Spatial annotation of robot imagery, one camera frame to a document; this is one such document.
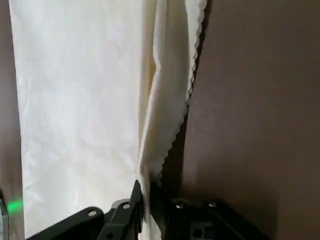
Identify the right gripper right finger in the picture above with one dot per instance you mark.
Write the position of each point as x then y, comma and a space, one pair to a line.
190, 220

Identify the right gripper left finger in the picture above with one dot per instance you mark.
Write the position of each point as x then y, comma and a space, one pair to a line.
120, 220

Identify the beige tablecloth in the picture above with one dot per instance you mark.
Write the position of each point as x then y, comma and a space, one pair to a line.
75, 100

